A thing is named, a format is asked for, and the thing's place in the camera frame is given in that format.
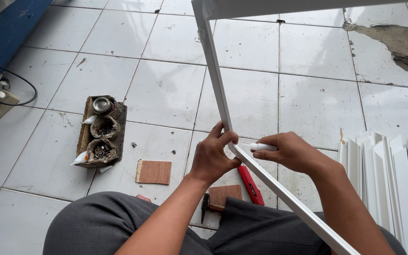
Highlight person's left hand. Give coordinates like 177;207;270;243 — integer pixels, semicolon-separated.
189;121;243;183

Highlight person's right hand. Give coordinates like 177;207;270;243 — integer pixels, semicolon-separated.
250;132;332;175

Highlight white picture frame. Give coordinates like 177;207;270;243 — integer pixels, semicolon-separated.
191;0;408;255

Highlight small brown plywood square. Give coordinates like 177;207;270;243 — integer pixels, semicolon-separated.
209;184;243;209

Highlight black hammer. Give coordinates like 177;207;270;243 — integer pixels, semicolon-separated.
201;193;226;225

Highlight red utility knife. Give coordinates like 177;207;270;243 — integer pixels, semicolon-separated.
237;165;265;206

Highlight large brown plywood square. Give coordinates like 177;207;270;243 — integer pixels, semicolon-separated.
135;160;172;185

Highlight dirty wooden tray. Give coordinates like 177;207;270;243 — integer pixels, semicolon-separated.
75;95;128;168

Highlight crusty cup of hardware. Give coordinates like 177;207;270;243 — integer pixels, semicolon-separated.
90;115;120;140
86;138;117;164

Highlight person's grey trousers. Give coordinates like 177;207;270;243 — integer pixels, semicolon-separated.
42;191;408;255

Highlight silver metal can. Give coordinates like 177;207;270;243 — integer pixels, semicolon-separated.
92;96;114;115

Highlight white orange glue tube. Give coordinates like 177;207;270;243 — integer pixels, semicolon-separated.
70;150;90;166

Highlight blue machine cabinet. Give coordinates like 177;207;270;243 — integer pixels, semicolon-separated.
0;0;53;97

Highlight stack of white frame mouldings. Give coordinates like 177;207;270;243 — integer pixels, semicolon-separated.
337;130;408;255

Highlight black power cable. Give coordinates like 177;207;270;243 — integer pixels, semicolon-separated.
0;57;38;106

